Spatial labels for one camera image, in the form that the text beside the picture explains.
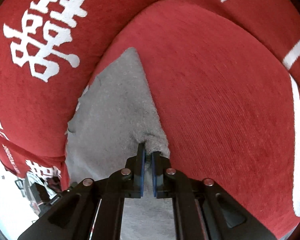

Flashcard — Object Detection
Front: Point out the red wedding quilt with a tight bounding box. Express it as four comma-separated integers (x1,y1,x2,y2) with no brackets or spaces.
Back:
0,0,300,238

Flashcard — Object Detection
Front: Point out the grey fleece garment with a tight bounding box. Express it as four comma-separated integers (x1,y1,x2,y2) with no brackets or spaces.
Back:
65,48,175,239

